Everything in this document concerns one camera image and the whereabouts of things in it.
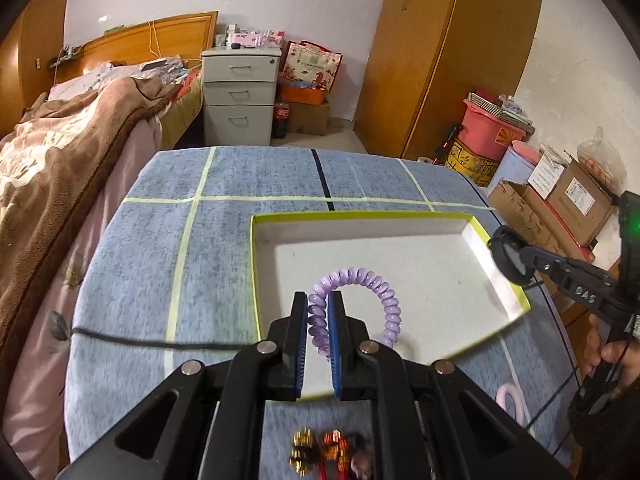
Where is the pink plastic storage bin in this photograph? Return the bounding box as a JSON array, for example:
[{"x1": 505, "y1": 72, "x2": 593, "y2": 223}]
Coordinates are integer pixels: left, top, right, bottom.
[{"x1": 458, "y1": 92, "x2": 535, "y2": 162}]

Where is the person right hand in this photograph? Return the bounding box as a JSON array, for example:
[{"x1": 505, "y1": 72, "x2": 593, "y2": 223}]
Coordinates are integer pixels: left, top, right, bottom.
[{"x1": 584, "y1": 314, "x2": 640, "y2": 399}]

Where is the tall wooden corner cabinet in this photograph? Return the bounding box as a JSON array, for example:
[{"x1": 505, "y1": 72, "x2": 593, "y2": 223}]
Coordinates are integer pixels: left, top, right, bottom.
[{"x1": 1, "y1": 0, "x2": 67, "y2": 136}]

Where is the black cord pink charm tie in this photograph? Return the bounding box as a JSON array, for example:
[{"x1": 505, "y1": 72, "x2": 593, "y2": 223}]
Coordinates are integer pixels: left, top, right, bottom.
[{"x1": 348, "y1": 434, "x2": 373, "y2": 480}]

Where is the red patterned gift bag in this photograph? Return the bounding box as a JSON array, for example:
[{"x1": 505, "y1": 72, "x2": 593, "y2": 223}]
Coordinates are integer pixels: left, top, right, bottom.
[{"x1": 281, "y1": 41, "x2": 343, "y2": 92}]

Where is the open brown cardboard box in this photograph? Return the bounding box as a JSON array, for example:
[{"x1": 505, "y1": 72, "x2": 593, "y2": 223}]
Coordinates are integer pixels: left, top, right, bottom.
[{"x1": 489, "y1": 180, "x2": 594, "y2": 263}]

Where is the brown blanket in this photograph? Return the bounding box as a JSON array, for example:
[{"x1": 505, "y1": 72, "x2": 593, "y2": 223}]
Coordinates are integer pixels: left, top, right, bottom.
[{"x1": 1, "y1": 76, "x2": 180, "y2": 370}]

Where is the light blue round container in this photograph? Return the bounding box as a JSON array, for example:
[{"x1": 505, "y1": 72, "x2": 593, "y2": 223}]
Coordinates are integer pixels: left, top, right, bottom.
[{"x1": 486, "y1": 141, "x2": 541, "y2": 195}]

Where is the purple spiral hair tie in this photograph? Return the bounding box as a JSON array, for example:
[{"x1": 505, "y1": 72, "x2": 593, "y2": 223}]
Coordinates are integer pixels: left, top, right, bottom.
[{"x1": 306, "y1": 266, "x2": 403, "y2": 361}]

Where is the white drawer nightstand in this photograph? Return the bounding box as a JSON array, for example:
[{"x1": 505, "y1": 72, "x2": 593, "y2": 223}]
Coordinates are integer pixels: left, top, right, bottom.
[{"x1": 202, "y1": 47, "x2": 281, "y2": 146}]

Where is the cola bottle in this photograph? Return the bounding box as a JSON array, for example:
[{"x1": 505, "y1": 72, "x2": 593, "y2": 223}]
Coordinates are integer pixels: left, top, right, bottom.
[{"x1": 271, "y1": 102, "x2": 290, "y2": 139}]

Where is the red braided bracelet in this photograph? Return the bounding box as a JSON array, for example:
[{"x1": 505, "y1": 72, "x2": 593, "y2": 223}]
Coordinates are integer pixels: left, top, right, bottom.
[{"x1": 318, "y1": 429, "x2": 356, "y2": 480}]

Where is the pink bed sheet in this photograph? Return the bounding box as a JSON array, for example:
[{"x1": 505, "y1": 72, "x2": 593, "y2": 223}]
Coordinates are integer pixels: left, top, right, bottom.
[{"x1": 0, "y1": 58, "x2": 166, "y2": 480}]

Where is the large wooden wardrobe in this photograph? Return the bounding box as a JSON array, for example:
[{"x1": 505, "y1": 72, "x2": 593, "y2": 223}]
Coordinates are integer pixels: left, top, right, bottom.
[{"x1": 355, "y1": 0, "x2": 542, "y2": 159}]

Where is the wooden bed headboard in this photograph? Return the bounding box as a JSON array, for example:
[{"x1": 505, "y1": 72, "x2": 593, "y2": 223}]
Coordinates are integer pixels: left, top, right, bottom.
[{"x1": 54, "y1": 11, "x2": 218, "y2": 82}]

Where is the labelled cardboard box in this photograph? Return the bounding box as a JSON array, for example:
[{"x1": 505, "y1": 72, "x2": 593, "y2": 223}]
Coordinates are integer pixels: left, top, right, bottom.
[{"x1": 547, "y1": 160, "x2": 612, "y2": 247}]

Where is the yellow patterned tin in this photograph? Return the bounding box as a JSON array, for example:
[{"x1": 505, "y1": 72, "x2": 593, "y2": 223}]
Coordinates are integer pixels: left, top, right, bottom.
[{"x1": 445, "y1": 140, "x2": 499, "y2": 188}]

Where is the black smart band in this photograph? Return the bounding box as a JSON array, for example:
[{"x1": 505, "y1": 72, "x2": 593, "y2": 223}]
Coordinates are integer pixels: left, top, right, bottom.
[{"x1": 487, "y1": 226, "x2": 534, "y2": 286}]

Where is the green shallow cardboard box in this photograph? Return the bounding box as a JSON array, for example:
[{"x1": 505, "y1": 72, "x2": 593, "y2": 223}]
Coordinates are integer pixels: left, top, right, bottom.
[{"x1": 249, "y1": 210, "x2": 532, "y2": 401}]

